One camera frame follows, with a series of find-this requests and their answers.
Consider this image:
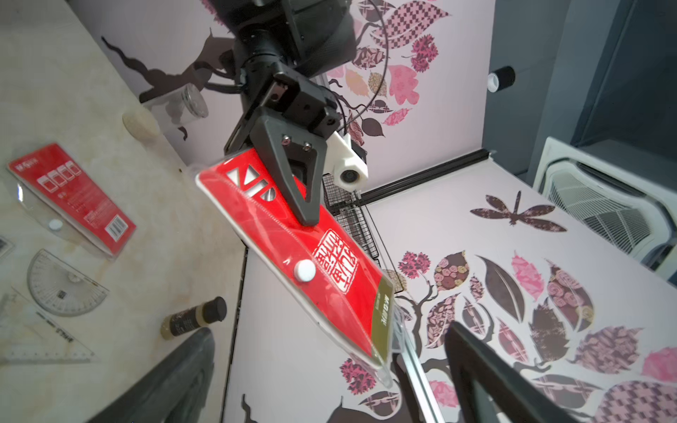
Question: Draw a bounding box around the aluminium rail left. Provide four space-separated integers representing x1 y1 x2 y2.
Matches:
391 323 444 423

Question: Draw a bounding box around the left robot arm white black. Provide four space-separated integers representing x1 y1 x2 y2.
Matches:
211 1 357 227

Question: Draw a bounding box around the clear plastic cup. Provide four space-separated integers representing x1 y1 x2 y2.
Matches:
122 83 209 141

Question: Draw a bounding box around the black wire basket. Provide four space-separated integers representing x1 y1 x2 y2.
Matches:
323 174 380 264

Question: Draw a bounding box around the clear protractor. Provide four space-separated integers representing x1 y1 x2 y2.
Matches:
26 249 109 317

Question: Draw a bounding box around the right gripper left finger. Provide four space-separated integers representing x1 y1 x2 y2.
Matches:
90 328 215 423

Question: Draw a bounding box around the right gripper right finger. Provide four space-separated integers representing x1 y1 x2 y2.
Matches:
444 322 575 422

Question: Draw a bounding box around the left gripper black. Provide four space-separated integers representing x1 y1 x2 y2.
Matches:
224 57 341 227

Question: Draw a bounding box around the black lid spice jar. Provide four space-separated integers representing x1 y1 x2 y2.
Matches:
160 296 227 339

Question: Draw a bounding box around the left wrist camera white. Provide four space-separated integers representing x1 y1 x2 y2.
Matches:
324 131 368 192

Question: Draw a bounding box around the ceiling air conditioner vent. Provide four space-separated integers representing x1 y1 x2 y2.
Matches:
533 137 676 283

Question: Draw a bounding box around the red ruler set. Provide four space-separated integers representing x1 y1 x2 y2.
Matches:
8 143 137 258
195 149 396 387

